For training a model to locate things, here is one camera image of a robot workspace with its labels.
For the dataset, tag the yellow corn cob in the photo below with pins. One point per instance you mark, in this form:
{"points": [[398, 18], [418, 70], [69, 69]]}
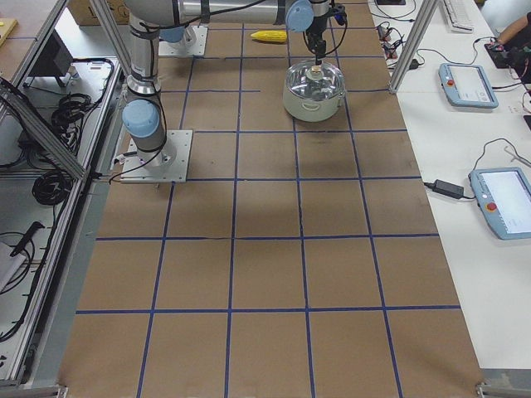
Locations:
{"points": [[270, 36]]}

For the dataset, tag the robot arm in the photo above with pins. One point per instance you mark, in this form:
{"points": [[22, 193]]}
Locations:
{"points": [[232, 99]]}

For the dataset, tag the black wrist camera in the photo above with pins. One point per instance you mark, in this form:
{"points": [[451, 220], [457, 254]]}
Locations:
{"points": [[339, 14]]}

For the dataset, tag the black power adapter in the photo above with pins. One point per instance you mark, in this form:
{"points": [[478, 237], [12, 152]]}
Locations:
{"points": [[448, 189]]}

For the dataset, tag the white keyboard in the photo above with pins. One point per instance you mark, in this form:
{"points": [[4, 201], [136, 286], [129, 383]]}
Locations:
{"points": [[456, 15]]}

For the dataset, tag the blue teach pendant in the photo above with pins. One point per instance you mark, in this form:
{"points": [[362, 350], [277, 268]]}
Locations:
{"points": [[503, 196], [467, 86]]}

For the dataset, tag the near blue teach pendant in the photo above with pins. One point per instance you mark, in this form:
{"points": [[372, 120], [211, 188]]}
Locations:
{"points": [[503, 196]]}

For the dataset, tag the far blue teach pendant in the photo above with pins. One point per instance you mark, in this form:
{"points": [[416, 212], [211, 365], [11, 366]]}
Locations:
{"points": [[467, 86]]}

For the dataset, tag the glass pot lid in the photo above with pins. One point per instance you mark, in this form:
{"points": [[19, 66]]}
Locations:
{"points": [[315, 82]]}

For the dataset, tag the pale green steel pot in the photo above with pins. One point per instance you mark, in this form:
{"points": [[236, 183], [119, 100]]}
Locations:
{"points": [[309, 110]]}

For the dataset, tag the aluminium frame post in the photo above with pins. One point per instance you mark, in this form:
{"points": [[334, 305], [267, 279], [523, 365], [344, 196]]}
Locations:
{"points": [[419, 27]]}

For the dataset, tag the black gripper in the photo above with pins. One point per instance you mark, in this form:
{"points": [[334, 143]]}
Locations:
{"points": [[316, 26]]}

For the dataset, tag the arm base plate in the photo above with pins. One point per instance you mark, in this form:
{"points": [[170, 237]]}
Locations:
{"points": [[183, 42], [170, 165]]}

